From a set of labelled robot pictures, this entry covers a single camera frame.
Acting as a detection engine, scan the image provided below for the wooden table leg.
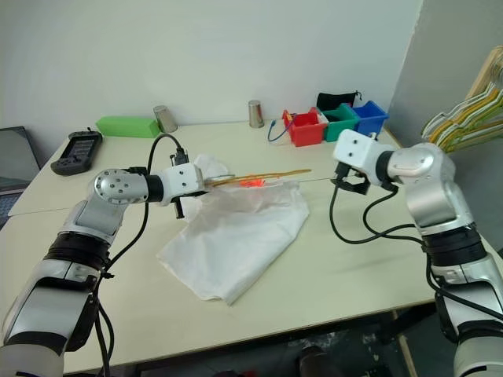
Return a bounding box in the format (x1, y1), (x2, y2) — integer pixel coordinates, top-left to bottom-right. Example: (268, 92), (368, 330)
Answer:
(392, 309), (417, 377)

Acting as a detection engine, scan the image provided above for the black handheld controller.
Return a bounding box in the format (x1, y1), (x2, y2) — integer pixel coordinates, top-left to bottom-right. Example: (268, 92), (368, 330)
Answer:
(50, 130), (104, 177)

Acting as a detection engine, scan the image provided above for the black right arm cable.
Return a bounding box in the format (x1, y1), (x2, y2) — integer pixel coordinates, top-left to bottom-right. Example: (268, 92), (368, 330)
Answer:
(329, 164), (503, 321)

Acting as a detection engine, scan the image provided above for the slim metal cup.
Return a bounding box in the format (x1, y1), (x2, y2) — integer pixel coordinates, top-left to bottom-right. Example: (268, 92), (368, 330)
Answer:
(248, 100), (265, 129)

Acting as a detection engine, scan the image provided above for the green rectangular box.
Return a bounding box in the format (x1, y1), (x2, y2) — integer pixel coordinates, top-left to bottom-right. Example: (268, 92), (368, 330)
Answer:
(95, 115), (158, 139)

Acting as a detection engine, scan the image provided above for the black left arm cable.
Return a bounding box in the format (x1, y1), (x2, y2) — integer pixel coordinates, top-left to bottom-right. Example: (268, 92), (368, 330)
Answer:
(92, 133), (190, 377)

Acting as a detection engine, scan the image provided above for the wooden clothes hanger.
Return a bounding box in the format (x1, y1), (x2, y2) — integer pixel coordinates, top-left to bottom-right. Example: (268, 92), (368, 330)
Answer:
(204, 167), (335, 189)

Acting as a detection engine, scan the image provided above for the wide metal cup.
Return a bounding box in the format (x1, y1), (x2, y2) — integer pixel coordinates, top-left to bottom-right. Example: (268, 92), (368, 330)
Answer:
(152, 104), (178, 134)

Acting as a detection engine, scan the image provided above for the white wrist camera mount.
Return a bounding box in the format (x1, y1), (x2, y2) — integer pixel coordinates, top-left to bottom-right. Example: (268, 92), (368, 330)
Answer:
(332, 129), (395, 178)
(159, 163), (205, 207)

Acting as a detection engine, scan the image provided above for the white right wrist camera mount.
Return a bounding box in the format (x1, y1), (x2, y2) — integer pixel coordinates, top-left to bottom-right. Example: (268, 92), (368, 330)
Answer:
(332, 129), (395, 178)

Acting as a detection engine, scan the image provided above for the green plastic bin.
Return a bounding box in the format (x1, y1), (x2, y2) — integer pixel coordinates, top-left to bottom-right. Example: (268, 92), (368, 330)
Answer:
(316, 104), (361, 142)

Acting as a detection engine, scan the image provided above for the blue plastic bin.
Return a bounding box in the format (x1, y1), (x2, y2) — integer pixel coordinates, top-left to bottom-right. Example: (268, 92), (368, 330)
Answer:
(351, 101), (390, 134)

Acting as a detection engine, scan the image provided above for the blue cable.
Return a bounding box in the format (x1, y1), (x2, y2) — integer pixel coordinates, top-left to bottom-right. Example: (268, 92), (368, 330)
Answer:
(268, 120), (294, 143)

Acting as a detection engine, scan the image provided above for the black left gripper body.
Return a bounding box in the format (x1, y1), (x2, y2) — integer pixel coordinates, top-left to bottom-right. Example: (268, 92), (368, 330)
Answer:
(171, 188), (210, 220)

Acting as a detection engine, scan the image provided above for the grey laptop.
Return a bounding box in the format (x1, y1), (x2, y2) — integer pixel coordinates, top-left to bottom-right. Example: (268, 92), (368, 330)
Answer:
(0, 125), (42, 231)

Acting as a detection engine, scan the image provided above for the rack of coloured hangers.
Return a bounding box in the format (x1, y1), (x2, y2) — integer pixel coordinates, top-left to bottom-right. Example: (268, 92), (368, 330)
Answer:
(422, 84), (503, 138)

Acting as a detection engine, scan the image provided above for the red plastic bin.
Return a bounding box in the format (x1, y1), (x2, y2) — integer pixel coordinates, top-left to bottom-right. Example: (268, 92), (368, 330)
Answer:
(281, 108), (329, 148)

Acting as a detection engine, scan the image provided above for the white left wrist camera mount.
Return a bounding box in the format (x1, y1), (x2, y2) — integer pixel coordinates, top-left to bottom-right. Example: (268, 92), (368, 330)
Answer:
(159, 163), (205, 207)

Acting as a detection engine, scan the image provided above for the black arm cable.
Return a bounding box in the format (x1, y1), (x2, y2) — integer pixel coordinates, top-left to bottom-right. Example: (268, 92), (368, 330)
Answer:
(329, 164), (503, 321)
(92, 133), (190, 377)

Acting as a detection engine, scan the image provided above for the black drawstring pouch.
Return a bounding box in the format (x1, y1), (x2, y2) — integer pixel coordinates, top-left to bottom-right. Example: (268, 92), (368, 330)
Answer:
(316, 91), (362, 112)

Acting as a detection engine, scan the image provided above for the white cloth garment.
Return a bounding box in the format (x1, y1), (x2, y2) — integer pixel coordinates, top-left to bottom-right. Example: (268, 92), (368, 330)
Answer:
(156, 153), (311, 306)

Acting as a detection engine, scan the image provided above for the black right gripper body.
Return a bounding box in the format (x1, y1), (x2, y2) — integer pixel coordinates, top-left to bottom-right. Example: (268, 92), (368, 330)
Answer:
(339, 165), (371, 186)

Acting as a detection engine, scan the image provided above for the black table brace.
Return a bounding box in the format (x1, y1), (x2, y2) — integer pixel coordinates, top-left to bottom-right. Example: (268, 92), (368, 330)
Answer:
(376, 309), (437, 346)

